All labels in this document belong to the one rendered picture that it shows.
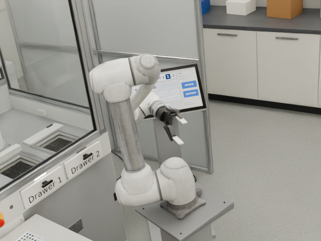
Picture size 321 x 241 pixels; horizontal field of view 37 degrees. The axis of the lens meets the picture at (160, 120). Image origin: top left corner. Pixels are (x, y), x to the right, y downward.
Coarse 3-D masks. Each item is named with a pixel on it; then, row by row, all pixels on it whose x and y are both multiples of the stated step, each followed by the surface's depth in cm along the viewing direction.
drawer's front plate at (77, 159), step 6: (96, 144) 293; (84, 150) 287; (90, 150) 290; (96, 150) 294; (78, 156) 283; (90, 156) 291; (96, 156) 295; (66, 162) 277; (72, 162) 280; (78, 162) 284; (84, 162) 288; (90, 162) 292; (66, 168) 277; (78, 168) 285; (84, 168) 289; (66, 174) 280; (72, 174) 282
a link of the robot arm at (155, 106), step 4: (152, 104) 267; (156, 104) 266; (160, 104) 266; (164, 104) 267; (152, 108) 266; (156, 108) 264; (160, 108) 265; (152, 112) 267; (156, 112) 265; (156, 116) 267
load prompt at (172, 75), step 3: (171, 72) 316; (174, 72) 316; (162, 75) 315; (165, 75) 315; (168, 75) 315; (171, 75) 315; (174, 75) 315; (159, 78) 314; (162, 78) 314; (165, 78) 314; (168, 78) 315; (171, 78) 315; (174, 78) 315; (159, 81) 314
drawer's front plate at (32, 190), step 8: (56, 168) 272; (48, 176) 267; (56, 176) 272; (64, 176) 277; (32, 184) 260; (40, 184) 263; (56, 184) 273; (24, 192) 256; (32, 192) 260; (48, 192) 269; (24, 200) 257
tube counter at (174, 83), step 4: (176, 80) 314; (156, 84) 313; (160, 84) 313; (164, 84) 314; (168, 84) 314; (172, 84) 314; (176, 84) 314; (156, 88) 313; (160, 88) 313; (164, 88) 313
